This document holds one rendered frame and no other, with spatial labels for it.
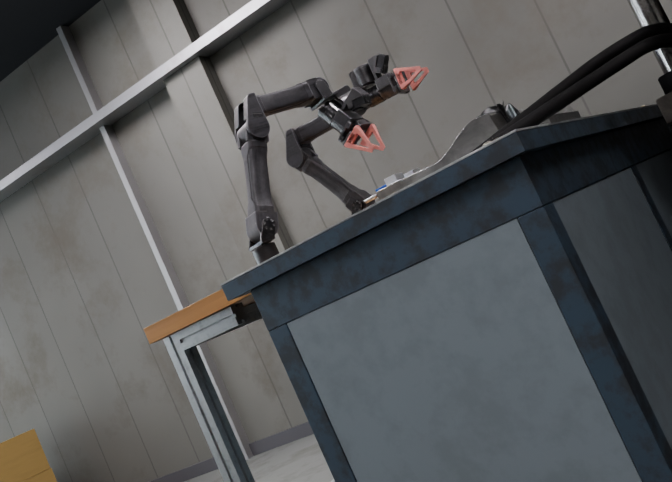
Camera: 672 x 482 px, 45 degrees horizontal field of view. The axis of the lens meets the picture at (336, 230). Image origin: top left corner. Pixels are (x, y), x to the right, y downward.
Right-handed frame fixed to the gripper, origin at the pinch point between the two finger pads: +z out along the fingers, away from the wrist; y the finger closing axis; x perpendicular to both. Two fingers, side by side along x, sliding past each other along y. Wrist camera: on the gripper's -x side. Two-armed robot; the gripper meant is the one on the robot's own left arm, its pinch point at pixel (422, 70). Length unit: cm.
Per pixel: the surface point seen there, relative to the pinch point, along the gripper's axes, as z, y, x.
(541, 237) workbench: 40, -102, 56
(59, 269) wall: -360, 183, -38
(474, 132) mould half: 19, -40, 28
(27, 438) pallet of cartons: -414, 151, 62
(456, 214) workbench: 28, -101, 47
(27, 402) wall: -441, 183, 39
